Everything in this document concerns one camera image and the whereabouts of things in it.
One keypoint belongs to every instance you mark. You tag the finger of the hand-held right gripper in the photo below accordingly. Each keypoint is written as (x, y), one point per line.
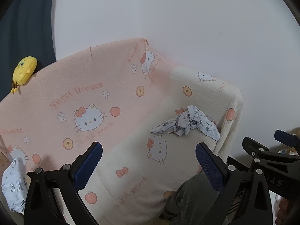
(284, 137)
(254, 146)

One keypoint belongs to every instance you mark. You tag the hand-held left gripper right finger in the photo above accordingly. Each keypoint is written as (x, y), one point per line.
(208, 166)

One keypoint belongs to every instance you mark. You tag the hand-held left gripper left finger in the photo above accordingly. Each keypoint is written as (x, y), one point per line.
(89, 166)

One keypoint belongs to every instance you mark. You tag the white printed pajama pants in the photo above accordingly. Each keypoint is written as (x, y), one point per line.
(185, 121)

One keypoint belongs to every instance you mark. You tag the white printed pajama shirt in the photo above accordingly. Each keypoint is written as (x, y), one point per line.
(13, 185)

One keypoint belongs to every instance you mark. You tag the person's right hand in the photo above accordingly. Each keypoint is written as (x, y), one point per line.
(287, 209)

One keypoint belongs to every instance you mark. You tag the grey cloth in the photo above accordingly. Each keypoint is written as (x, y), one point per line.
(194, 196)

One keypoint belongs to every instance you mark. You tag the pink cream cat print blanket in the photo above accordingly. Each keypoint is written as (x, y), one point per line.
(93, 75)

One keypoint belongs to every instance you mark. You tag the yellow chick plush toy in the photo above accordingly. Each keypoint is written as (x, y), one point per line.
(24, 69)

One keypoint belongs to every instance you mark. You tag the dark curtain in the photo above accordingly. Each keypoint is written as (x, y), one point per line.
(23, 28)

